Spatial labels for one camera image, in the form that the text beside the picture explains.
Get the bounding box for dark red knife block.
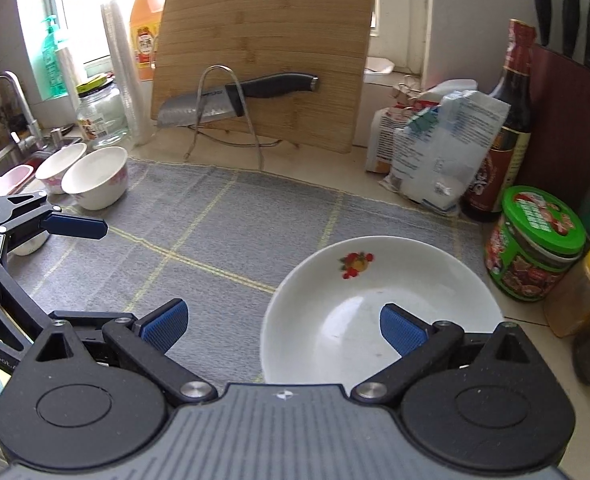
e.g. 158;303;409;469
517;42;590;211

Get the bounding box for stack of clear plastic cups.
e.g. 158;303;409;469
100;1;154;145

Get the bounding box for white plastic bag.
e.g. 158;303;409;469
381;79;512;217

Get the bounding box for green-lid sauce jar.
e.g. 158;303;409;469
485;186;588;303

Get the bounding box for metal wire rack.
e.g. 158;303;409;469
184;64;282;171

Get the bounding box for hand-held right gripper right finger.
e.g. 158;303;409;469
350;302;533;407

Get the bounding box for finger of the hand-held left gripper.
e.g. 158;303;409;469
0;191;109;241
0;260;58;361

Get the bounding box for small white fruit-print plate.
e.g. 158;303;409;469
260;235;506;391

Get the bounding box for orange drink bottle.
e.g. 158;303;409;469
130;0;168;82

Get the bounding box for yellow-lid spice bottle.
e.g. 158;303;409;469
542;238;590;338

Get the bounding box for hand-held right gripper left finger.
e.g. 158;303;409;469
34;298;220;407

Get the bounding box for small white dish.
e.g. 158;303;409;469
364;56;396;75

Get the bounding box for pink plastic container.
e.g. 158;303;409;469
0;164;34;201

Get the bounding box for green binder clip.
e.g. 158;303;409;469
394;75;443;131

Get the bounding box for orange and white paper bag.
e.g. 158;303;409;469
365;102;410;173

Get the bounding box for bamboo cutting board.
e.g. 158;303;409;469
150;0;380;155

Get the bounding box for green dish soap bottle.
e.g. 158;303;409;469
41;14;70;100

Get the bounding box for grey checked cloth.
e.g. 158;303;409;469
5;156;490;391

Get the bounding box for glass jar yellow lid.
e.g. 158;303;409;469
76;74;130;151

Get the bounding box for metal faucet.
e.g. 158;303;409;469
0;71;43;153

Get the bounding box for black-handled kitchen knife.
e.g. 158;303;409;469
156;73;320;128

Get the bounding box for dark soy sauce bottle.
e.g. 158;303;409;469
460;19;536;223

